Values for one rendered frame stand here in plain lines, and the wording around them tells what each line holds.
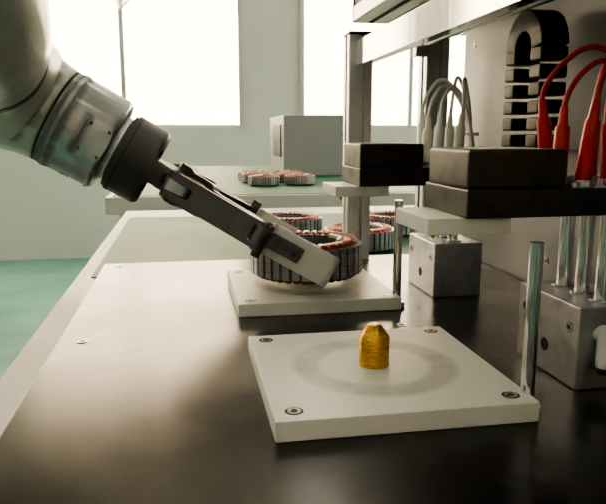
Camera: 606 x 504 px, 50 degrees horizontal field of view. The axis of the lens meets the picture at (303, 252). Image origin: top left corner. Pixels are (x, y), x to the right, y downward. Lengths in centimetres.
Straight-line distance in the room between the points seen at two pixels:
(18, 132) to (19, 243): 472
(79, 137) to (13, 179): 468
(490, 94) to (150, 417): 60
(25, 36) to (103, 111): 15
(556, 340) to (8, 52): 40
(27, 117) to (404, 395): 38
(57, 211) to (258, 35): 200
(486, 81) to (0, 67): 57
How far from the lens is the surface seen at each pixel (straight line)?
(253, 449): 35
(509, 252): 80
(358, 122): 84
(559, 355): 46
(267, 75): 517
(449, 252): 66
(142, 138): 60
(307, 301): 59
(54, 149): 61
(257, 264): 63
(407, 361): 44
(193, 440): 36
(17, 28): 46
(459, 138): 67
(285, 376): 41
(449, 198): 42
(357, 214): 85
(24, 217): 528
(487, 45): 86
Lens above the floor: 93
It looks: 10 degrees down
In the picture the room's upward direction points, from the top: straight up
